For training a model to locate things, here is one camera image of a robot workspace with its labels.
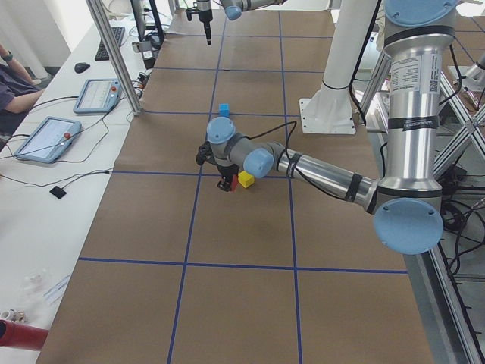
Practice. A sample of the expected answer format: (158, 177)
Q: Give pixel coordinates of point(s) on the person in dark shirt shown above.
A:
(18, 93)

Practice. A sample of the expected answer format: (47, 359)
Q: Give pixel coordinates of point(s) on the black computer monitor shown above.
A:
(156, 37)

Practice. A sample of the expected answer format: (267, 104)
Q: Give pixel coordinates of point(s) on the near teach pendant tablet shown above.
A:
(49, 140)

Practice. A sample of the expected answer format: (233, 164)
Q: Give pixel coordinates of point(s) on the red fire extinguisher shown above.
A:
(22, 336)

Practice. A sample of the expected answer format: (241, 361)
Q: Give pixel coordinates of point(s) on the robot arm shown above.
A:
(405, 200)
(232, 8)

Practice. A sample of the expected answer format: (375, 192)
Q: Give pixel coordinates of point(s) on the teach pendant tablet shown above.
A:
(98, 96)
(49, 140)

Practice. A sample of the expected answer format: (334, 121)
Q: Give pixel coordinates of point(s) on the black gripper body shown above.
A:
(226, 172)
(201, 16)

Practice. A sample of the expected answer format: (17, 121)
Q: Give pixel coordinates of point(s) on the blue foam cube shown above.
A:
(224, 110)

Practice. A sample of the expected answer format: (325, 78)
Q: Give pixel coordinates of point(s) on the far teach pendant tablet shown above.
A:
(98, 96)

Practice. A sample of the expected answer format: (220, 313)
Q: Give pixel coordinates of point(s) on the aluminium frame post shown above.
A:
(104, 28)

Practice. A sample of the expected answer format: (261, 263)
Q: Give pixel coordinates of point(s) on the black computer mouse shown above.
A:
(81, 67)

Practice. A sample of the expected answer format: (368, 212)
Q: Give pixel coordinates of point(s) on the red foam cube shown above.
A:
(234, 182)

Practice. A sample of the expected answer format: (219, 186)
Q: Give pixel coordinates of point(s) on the small black square pad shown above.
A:
(58, 192)

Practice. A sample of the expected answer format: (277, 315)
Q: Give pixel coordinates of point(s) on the yellow foam cube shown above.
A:
(245, 179)

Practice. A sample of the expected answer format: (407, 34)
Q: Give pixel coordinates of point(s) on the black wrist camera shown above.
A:
(205, 154)

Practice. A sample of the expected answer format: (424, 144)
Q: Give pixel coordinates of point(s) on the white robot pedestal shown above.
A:
(329, 110)

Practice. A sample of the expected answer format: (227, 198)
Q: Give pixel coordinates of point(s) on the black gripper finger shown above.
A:
(207, 30)
(225, 185)

